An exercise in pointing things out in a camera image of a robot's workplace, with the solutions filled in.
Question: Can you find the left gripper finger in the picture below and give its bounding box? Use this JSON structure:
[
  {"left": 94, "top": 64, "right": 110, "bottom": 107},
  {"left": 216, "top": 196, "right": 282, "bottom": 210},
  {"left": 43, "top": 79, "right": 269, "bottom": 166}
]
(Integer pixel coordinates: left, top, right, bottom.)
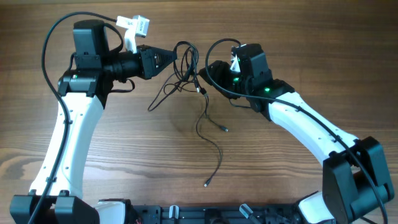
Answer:
[
  {"left": 149, "top": 47, "right": 177, "bottom": 61},
  {"left": 152, "top": 58, "right": 175, "bottom": 77}
]

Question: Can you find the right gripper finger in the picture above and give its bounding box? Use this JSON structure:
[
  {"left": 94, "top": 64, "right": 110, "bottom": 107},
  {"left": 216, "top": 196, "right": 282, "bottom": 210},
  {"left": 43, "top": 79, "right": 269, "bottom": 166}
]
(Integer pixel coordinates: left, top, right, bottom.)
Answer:
[
  {"left": 208, "top": 60, "right": 230, "bottom": 78},
  {"left": 198, "top": 68, "right": 221, "bottom": 90}
]

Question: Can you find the long black USB cable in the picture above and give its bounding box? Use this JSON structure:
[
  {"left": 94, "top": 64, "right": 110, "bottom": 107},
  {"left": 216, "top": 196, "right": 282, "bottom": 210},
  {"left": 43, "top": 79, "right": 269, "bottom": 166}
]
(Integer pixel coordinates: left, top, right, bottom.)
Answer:
[{"left": 172, "top": 40, "right": 224, "bottom": 188}]

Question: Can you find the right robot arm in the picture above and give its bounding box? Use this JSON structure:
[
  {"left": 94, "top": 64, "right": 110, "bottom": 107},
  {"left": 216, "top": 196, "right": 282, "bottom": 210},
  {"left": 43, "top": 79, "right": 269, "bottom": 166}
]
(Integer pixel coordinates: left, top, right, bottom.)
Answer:
[{"left": 199, "top": 44, "right": 395, "bottom": 223}]

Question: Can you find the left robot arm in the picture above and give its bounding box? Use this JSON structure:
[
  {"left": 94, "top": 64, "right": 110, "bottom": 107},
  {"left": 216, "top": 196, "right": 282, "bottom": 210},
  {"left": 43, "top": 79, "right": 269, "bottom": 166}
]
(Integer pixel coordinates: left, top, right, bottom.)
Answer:
[{"left": 10, "top": 16, "right": 177, "bottom": 223}]

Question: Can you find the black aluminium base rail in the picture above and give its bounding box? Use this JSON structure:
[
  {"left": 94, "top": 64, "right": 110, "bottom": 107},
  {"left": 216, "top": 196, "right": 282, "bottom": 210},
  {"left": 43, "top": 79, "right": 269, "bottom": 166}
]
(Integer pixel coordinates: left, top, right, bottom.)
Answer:
[{"left": 129, "top": 204, "right": 306, "bottom": 224}]

